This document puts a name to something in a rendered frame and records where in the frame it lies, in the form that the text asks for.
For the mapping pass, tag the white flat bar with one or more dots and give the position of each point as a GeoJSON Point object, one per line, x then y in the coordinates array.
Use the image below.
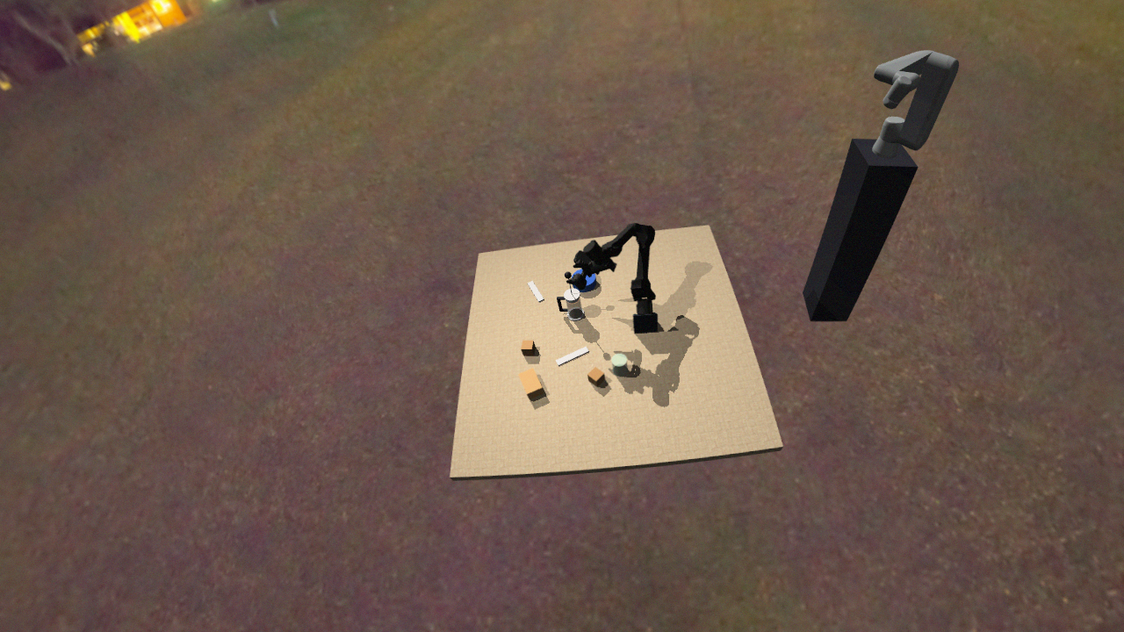
{"type": "Point", "coordinates": [571, 356]}
{"type": "Point", "coordinates": [535, 291]}

